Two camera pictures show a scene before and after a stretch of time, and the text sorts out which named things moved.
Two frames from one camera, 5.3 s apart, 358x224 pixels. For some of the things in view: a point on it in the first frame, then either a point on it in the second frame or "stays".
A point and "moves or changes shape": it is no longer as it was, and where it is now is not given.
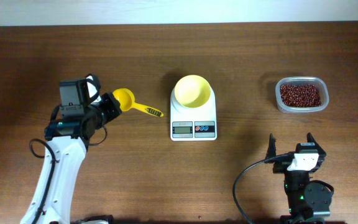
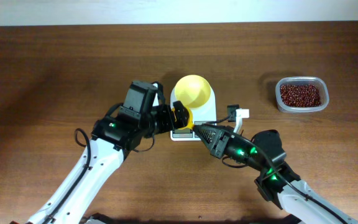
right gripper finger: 271,151 to 217,137
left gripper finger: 110,107 to 181,114
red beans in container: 301,95 stays
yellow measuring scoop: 126,99 moves or changes shape
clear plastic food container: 301,94 stays
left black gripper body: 96,114 to 153,124
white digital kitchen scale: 188,124 stays
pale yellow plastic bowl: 192,91 stays
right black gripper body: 283,166 to 238,150
